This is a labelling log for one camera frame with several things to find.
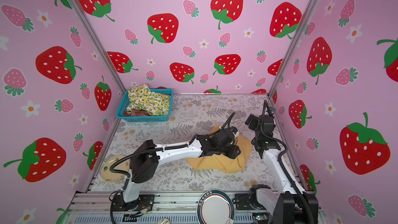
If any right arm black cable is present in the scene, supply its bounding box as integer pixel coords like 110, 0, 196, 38
260, 99, 313, 224

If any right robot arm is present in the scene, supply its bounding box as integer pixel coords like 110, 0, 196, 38
245, 114, 319, 224

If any aluminium frame post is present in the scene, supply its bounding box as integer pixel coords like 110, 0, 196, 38
68, 0, 126, 92
267, 0, 320, 99

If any lemon print skirt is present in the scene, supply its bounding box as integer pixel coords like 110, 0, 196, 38
126, 84, 171, 116

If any teal plastic basket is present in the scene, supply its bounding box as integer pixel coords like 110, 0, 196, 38
116, 89, 174, 122

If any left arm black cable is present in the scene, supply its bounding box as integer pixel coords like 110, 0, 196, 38
108, 111, 236, 224

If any aluminium frame post left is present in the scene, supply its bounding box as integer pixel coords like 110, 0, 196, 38
68, 0, 126, 92

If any aluminium frame post right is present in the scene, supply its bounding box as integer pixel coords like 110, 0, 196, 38
267, 0, 320, 99

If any yellow skirt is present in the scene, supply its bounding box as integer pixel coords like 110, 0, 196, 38
186, 135, 252, 173

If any white plate green rim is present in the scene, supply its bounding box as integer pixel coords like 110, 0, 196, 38
196, 189, 235, 224

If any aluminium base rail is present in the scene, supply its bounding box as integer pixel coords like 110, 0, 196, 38
62, 191, 327, 224

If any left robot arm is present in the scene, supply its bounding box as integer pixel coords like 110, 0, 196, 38
111, 127, 240, 203

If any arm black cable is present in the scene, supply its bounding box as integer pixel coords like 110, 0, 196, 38
260, 99, 313, 224
108, 111, 236, 224

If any red plaid skirt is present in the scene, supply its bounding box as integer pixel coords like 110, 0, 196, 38
123, 109, 149, 117

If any white chocolate drizzled donut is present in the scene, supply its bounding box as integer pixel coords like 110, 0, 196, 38
157, 218, 171, 224

